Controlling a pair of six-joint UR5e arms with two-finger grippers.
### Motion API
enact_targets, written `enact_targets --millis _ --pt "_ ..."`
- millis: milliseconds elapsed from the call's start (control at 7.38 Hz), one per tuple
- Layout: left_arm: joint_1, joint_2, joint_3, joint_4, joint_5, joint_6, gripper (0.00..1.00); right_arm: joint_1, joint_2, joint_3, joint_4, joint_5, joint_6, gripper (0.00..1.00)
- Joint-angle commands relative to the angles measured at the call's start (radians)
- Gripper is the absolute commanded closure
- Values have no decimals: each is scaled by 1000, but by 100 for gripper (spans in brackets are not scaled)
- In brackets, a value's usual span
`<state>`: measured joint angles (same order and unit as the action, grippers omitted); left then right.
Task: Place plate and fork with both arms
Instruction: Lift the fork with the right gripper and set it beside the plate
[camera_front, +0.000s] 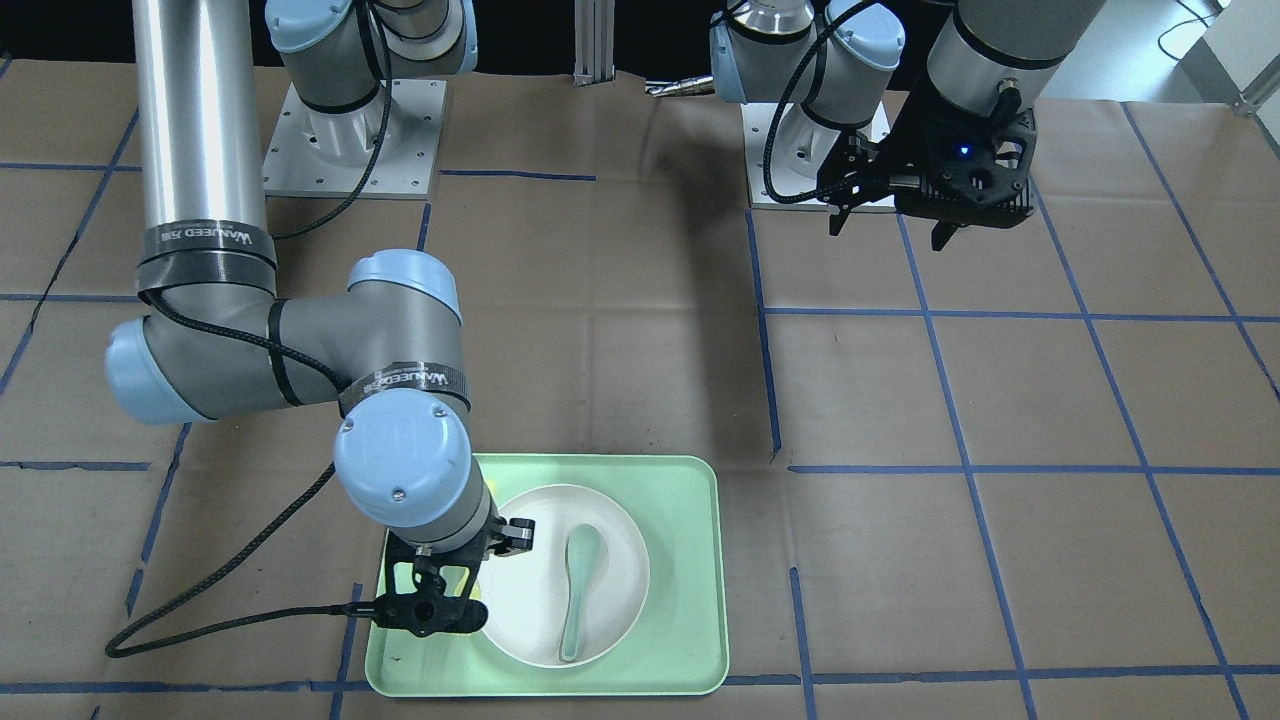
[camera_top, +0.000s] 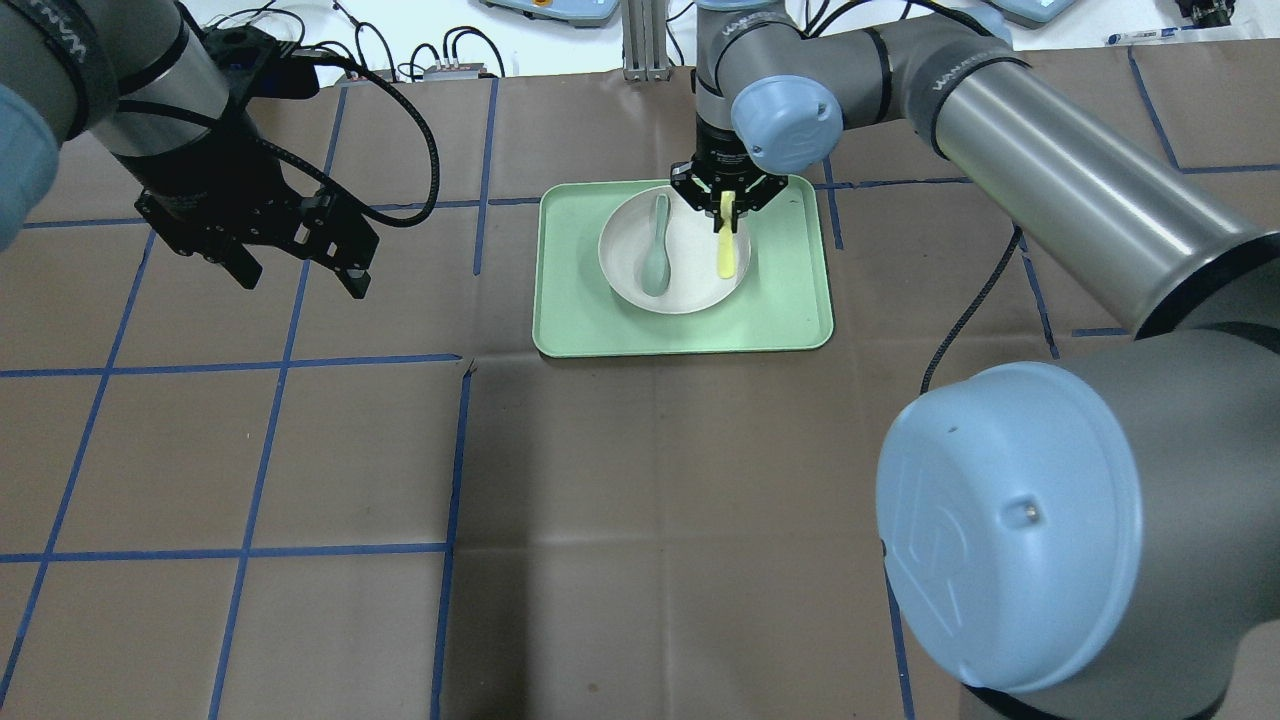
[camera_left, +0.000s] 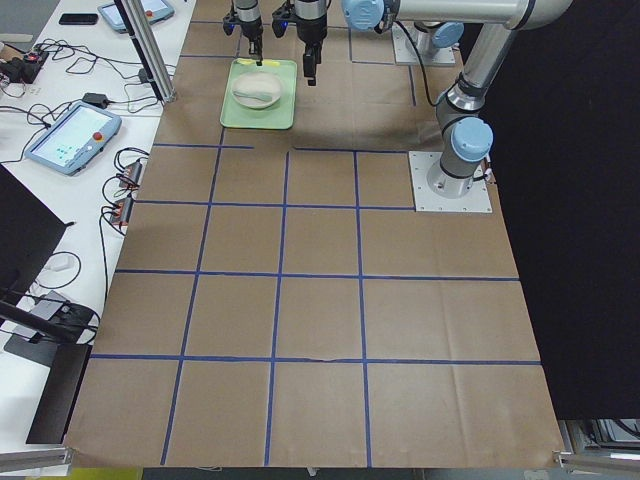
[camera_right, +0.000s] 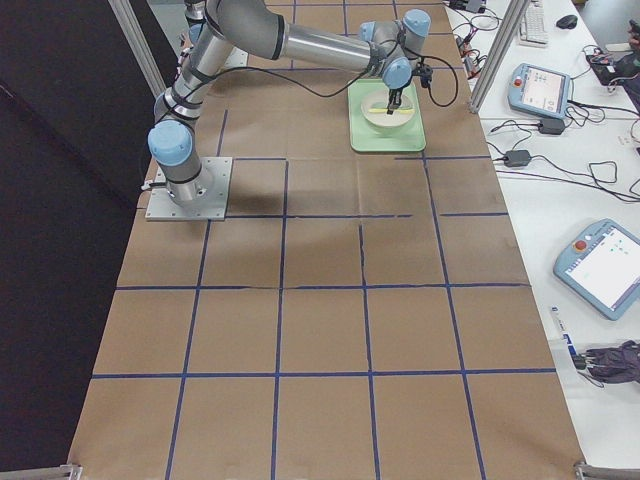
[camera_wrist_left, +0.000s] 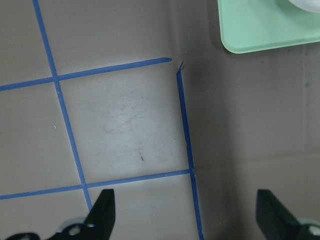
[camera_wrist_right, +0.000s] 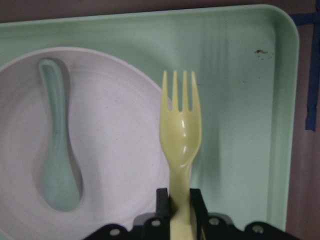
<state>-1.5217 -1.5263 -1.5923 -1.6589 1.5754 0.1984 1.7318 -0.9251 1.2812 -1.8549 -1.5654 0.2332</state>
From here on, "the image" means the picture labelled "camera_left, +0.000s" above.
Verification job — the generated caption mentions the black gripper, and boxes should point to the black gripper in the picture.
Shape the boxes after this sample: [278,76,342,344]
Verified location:
[294,0,327,86]
[235,4,263,66]

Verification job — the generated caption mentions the yellow plastic fork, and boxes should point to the yellow plastic fork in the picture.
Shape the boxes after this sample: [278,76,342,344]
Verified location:
[236,58,281,67]

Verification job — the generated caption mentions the white round plate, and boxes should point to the white round plate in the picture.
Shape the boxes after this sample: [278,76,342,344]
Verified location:
[231,72,283,109]

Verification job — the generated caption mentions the teal plastic spoon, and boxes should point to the teal plastic spoon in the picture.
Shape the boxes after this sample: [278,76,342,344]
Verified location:
[233,91,273,102]

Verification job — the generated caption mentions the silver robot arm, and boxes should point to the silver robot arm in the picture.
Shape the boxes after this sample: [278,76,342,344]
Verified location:
[223,1,464,77]
[291,1,570,152]

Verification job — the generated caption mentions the mint green plastic tray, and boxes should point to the mint green plastic tray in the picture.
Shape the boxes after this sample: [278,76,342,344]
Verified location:
[220,59,297,130]

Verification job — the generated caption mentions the far teach pendant tablet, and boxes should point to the far teach pendant tablet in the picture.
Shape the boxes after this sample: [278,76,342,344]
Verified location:
[97,0,175,34]

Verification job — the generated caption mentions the teach pendant tablet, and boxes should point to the teach pendant tablet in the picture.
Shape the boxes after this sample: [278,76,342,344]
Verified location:
[97,0,175,34]
[25,101,122,176]

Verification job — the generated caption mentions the black power adapter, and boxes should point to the black power adapter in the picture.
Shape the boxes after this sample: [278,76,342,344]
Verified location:
[82,92,110,109]

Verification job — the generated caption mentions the black smartphone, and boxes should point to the black smartphone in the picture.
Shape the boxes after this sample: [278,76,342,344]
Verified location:
[58,13,99,26]

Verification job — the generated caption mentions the near teach pendant tablet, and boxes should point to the near teach pendant tablet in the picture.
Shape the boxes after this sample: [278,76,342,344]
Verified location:
[25,101,122,176]

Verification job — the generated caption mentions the black monitor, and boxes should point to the black monitor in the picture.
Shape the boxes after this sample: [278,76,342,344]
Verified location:
[1,168,97,366]

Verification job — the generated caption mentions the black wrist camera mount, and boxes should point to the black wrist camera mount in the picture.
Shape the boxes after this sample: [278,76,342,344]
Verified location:
[271,0,294,38]

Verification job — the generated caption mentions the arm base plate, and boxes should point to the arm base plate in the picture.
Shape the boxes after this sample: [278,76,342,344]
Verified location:
[408,151,492,214]
[392,22,464,67]

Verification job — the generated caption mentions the aluminium frame post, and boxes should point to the aluminium frame post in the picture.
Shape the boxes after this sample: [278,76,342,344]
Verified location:
[114,0,176,104]

